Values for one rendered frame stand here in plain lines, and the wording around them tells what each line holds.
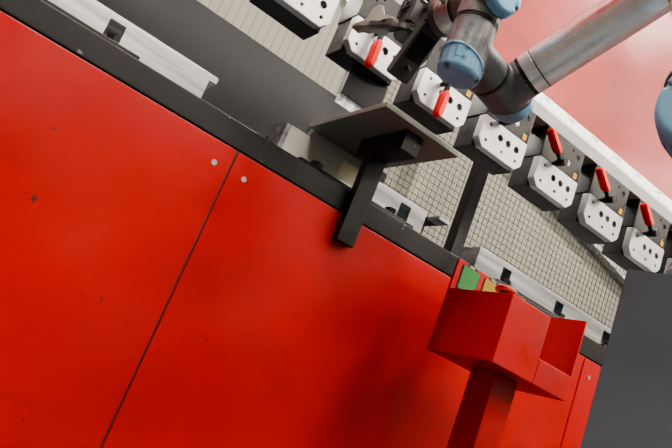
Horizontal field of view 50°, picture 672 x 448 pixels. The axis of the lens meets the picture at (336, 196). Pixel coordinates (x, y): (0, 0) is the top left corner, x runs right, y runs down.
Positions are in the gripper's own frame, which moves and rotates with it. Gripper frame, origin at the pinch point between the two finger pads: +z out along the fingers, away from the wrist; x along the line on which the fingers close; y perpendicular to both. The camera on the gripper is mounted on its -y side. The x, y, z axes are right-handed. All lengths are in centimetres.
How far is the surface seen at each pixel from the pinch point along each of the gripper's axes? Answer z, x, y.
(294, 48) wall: 333, -106, 163
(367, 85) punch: 7.5, -4.8, -3.7
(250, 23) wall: 323, -66, 154
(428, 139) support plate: -18.5, -6.8, -19.6
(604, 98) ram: 5, -70, 33
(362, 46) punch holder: 4.1, 1.6, 1.1
